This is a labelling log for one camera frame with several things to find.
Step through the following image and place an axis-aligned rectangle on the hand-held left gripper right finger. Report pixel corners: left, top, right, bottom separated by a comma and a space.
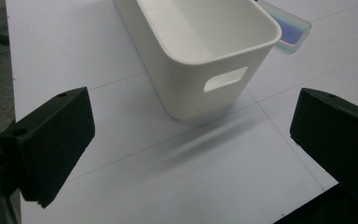
289, 87, 358, 203

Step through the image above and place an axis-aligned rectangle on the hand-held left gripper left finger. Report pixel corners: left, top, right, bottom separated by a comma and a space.
0, 87, 96, 209

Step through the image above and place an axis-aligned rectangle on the white plastic storage bin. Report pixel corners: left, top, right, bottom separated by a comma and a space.
114, 0, 282, 121

